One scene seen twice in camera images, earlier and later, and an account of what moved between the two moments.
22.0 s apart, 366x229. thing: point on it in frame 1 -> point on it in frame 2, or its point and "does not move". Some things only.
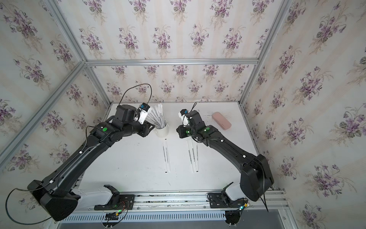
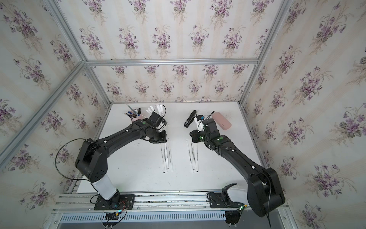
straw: x=189 y=154 does not move
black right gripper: x=180 y=133 -> x=194 y=139
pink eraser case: x=221 y=120 does not move
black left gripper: x=146 y=129 -> x=163 y=139
